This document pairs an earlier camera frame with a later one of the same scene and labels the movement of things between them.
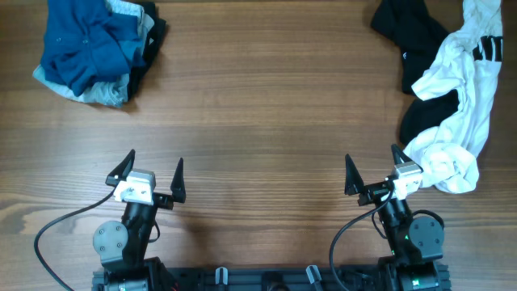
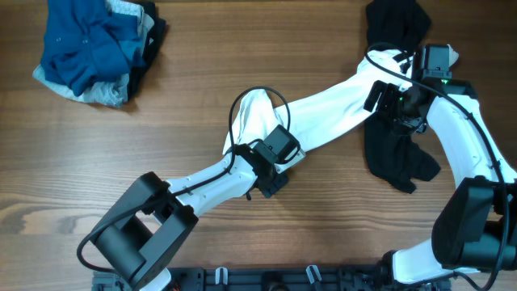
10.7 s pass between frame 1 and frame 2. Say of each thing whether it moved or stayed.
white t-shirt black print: moved
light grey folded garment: stayed
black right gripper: moved
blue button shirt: stayed
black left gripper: moved
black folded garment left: stayed
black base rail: stayed
